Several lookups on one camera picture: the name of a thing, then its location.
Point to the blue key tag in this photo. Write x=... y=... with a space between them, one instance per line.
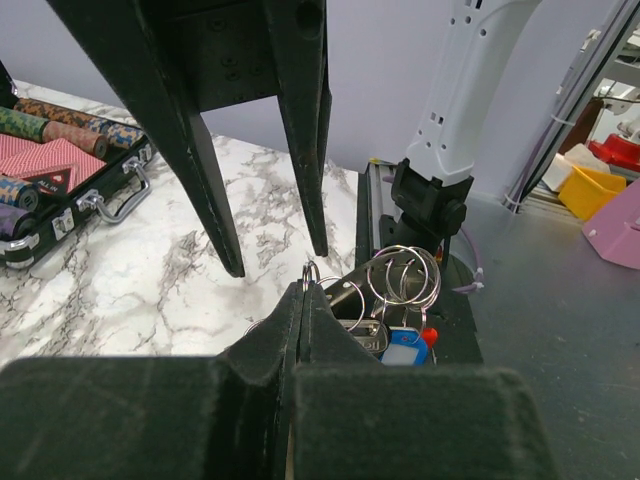
x=406 y=347

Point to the pink plastic block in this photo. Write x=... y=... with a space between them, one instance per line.
x=613 y=231

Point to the yellow plastic bin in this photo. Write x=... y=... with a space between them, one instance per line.
x=586 y=191

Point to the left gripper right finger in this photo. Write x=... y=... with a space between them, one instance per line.
x=355 y=418

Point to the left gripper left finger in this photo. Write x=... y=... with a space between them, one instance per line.
x=177 y=417

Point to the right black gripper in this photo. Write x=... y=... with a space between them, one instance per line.
x=223 y=55

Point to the pink playing card deck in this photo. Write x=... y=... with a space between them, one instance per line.
x=57 y=167

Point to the red keyring with keys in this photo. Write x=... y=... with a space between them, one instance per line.
x=343 y=322

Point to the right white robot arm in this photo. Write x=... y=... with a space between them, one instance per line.
x=435 y=175

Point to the red plastic part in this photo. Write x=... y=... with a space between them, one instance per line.
x=617 y=151

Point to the black poker chip case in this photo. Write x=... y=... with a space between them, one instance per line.
x=34 y=223

